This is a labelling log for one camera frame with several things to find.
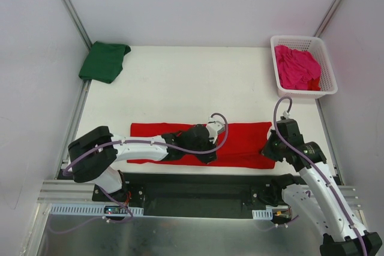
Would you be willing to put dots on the right white slotted cable duct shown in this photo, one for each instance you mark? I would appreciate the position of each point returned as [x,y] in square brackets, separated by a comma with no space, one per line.
[266,214]

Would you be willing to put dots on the red t shirt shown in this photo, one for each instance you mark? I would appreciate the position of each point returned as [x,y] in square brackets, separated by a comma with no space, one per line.
[241,149]

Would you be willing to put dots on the white plastic laundry basket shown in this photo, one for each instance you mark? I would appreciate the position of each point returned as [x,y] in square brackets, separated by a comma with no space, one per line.
[318,50]

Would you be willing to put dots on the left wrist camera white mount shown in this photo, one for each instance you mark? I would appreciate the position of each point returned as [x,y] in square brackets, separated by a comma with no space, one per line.
[215,128]

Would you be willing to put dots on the left white slotted cable duct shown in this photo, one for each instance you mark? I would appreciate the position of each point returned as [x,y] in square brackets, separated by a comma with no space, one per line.
[88,210]

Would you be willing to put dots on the pink t shirt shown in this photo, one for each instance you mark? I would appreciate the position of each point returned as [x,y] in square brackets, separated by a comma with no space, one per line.
[295,68]

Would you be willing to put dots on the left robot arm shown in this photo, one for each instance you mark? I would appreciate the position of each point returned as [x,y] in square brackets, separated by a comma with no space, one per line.
[92,155]

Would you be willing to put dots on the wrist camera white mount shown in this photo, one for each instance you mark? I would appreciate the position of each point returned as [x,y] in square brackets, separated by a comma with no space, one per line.
[215,128]
[285,116]

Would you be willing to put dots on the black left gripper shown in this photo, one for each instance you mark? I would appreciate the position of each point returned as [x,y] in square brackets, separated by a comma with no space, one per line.
[208,154]

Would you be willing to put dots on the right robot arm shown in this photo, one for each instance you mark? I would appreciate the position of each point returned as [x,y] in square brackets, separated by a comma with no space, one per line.
[325,209]

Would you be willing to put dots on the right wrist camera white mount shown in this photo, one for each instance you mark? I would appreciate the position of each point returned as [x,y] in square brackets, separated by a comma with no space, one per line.
[285,116]

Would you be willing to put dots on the aluminium frame rail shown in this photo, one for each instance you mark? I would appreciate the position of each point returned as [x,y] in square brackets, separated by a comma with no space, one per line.
[67,191]

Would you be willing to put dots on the folded green t shirt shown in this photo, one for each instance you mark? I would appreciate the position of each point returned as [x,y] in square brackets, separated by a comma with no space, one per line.
[104,62]

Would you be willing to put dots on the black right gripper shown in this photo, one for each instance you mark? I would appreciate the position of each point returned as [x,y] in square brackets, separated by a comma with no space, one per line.
[270,148]

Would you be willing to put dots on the white slotted cable duct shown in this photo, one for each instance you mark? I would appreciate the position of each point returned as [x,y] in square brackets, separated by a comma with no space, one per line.
[266,214]
[88,210]

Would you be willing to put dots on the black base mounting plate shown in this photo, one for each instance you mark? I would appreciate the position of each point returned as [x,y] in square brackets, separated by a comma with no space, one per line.
[202,195]

